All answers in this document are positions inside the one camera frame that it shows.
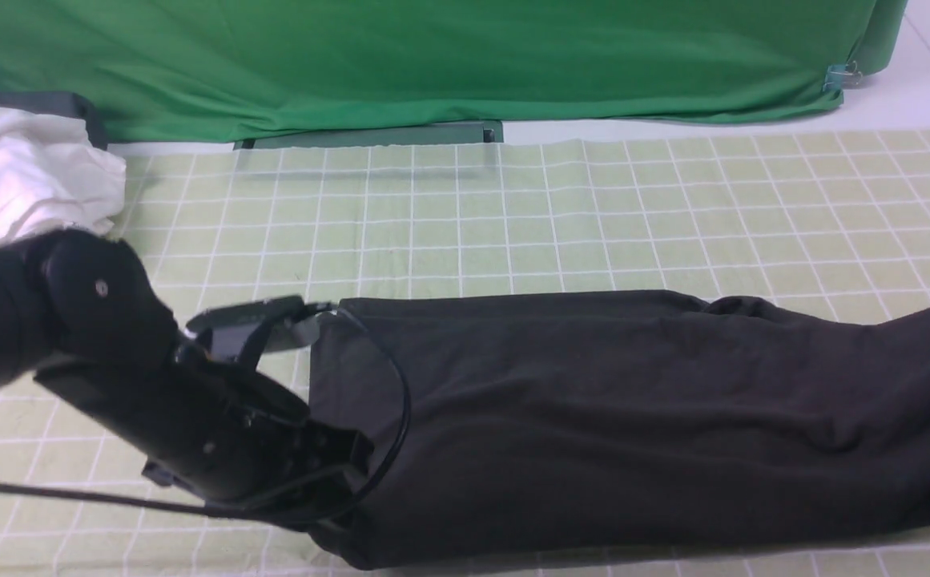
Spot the green backdrop cloth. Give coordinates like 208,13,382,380
0,1,905,143

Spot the blue binder clip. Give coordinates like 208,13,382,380
821,61,865,94

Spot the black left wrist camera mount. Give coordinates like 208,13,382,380
185,295,336,369

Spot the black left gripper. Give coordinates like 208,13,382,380
142,409,373,530

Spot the dark gray long-sleeved shirt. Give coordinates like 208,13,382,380
308,291,930,570

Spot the green checkered table mat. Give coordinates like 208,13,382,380
0,129,930,576

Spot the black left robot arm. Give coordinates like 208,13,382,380
0,229,373,531

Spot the gray garment under white shirt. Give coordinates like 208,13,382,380
0,91,109,151

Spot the dark green metal base bar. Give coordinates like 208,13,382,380
234,120,504,150

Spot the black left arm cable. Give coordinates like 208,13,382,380
0,128,413,522

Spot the crumpled white shirt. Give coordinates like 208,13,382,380
0,108,127,244

